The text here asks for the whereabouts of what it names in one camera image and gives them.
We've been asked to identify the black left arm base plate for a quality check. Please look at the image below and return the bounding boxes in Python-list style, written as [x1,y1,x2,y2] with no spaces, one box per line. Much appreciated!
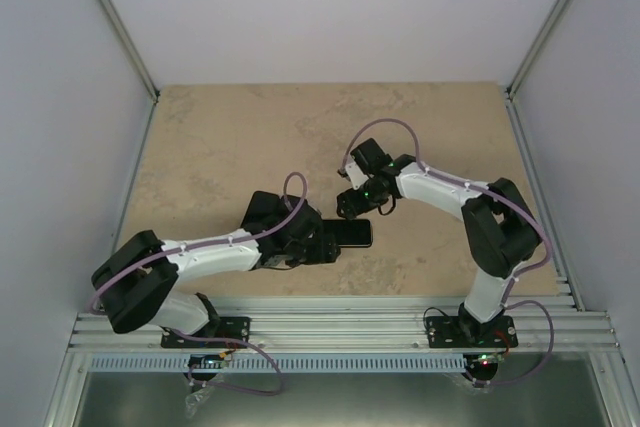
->
[160,316,251,350]

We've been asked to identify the grey slotted cable duct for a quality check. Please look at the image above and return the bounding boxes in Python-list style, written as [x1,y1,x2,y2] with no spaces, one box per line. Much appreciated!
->
[88,353,467,374]

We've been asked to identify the aluminium side rail right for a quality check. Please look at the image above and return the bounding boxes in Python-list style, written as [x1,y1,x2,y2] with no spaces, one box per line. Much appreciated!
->
[502,88,585,311]

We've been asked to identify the white-edged black phone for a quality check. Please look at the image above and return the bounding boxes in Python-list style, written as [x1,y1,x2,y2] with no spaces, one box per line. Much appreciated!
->
[323,219,373,248]

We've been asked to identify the aluminium frame post right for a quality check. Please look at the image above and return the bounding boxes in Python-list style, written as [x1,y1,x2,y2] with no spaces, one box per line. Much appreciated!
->
[505,0,574,101]

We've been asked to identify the aluminium frame post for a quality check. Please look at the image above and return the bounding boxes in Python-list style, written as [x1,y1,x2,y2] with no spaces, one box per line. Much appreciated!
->
[96,0,159,105]
[505,0,574,101]

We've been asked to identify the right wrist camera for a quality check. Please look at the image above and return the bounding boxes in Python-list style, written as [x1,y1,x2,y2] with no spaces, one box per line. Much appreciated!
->
[338,160,369,190]

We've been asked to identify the aluminium frame post left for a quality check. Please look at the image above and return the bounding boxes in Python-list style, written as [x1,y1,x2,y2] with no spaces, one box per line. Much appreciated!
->
[96,0,159,105]

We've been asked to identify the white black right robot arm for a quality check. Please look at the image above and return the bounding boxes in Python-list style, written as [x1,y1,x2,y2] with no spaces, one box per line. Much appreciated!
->
[337,138,543,346]

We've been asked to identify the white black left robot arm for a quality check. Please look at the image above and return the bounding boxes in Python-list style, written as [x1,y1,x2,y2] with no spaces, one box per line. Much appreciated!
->
[91,191,341,346]

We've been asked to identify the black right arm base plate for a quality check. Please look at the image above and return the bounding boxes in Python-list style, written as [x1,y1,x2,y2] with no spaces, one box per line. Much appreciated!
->
[422,307,519,349]

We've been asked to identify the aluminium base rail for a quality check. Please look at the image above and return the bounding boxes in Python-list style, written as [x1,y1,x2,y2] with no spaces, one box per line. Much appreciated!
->
[69,294,621,353]

